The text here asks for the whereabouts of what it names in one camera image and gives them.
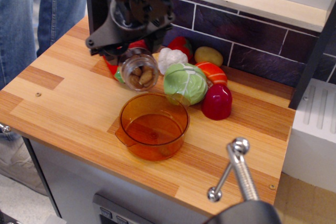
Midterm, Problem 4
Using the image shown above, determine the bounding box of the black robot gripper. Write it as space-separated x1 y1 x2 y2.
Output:
86 0 175 63

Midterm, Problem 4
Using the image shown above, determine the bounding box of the clear almond jar red label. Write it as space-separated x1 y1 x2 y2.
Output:
119 47 159 91

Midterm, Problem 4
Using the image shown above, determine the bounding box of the orange transparent plastic pot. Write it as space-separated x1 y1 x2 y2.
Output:
115 93 190 161

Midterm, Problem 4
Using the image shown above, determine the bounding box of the red green toy strawberry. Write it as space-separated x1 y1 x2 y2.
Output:
103 40 149 83

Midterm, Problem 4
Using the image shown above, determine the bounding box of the person in blue jeans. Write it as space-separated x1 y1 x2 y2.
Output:
1 0 86 88

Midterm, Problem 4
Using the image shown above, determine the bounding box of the white toy garlic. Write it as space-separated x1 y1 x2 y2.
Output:
157 48 188 75

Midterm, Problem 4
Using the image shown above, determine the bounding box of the red toy bell pepper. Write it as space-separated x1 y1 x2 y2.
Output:
167 36 194 60

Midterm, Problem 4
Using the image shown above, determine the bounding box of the yellow toy potato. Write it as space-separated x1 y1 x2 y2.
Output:
194 46 224 67

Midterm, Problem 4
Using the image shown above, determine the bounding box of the green toy cabbage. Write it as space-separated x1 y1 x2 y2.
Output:
163 63 208 105

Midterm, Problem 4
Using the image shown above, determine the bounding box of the orange toy salmon piece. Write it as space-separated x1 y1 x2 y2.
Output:
196 61 228 88

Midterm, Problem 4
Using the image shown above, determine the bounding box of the dark red toy cup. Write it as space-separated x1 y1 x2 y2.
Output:
202 84 233 121

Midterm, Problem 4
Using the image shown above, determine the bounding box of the small silver knob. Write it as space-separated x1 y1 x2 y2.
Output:
0 124 11 134

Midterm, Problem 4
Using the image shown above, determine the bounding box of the grey control panel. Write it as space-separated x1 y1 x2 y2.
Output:
92 194 151 224

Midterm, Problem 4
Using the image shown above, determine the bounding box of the black metal post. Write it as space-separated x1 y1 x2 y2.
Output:
288 0 335 110

